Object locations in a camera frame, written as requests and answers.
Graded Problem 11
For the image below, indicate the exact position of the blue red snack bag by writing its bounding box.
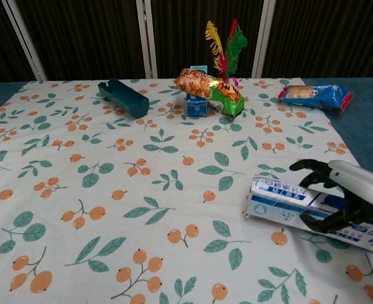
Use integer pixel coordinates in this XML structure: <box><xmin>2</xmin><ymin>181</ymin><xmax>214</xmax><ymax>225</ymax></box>
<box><xmin>277</xmin><ymin>83</ymin><xmax>355</xmax><ymax>114</ymax></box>

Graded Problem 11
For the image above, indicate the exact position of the small blue carton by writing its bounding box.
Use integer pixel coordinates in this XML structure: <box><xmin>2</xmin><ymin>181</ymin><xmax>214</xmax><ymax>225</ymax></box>
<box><xmin>185</xmin><ymin>65</ymin><xmax>211</xmax><ymax>118</ymax></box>

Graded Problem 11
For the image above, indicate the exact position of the colourful feather shuttlecock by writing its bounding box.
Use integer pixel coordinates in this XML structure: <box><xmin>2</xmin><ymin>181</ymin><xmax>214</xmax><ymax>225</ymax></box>
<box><xmin>205</xmin><ymin>18</ymin><xmax>248</xmax><ymax>87</ymax></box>

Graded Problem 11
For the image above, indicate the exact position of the white partition frame post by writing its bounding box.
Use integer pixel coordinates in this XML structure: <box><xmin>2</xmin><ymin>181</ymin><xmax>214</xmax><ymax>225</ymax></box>
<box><xmin>250</xmin><ymin>0</ymin><xmax>277</xmax><ymax>79</ymax></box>
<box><xmin>0</xmin><ymin>0</ymin><xmax>48</xmax><ymax>82</ymax></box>
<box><xmin>135</xmin><ymin>0</ymin><xmax>159</xmax><ymax>80</ymax></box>

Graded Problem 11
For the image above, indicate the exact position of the blue white toothpaste box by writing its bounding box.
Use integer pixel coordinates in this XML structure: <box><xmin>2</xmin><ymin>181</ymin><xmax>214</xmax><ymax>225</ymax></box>
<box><xmin>243</xmin><ymin>175</ymin><xmax>373</xmax><ymax>258</ymax></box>

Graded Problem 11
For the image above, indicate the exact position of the floral leaf print tablecloth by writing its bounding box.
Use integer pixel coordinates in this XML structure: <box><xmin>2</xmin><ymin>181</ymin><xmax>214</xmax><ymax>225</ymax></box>
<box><xmin>0</xmin><ymin>77</ymin><xmax>373</xmax><ymax>304</ymax></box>

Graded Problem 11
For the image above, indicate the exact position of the teal plastic trough holder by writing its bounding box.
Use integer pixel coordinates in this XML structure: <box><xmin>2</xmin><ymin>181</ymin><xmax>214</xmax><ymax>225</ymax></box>
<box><xmin>97</xmin><ymin>78</ymin><xmax>151</xmax><ymax>120</ymax></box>

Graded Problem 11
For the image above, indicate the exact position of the orange green snack bag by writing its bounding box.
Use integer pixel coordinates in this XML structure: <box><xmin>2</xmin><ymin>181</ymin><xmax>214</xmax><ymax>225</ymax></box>
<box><xmin>173</xmin><ymin>67</ymin><xmax>246</xmax><ymax>118</ymax></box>

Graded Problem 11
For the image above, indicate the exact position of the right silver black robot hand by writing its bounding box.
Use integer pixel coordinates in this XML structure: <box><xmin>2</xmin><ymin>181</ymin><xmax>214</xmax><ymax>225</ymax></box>
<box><xmin>288</xmin><ymin>158</ymin><xmax>373</xmax><ymax>236</ymax></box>

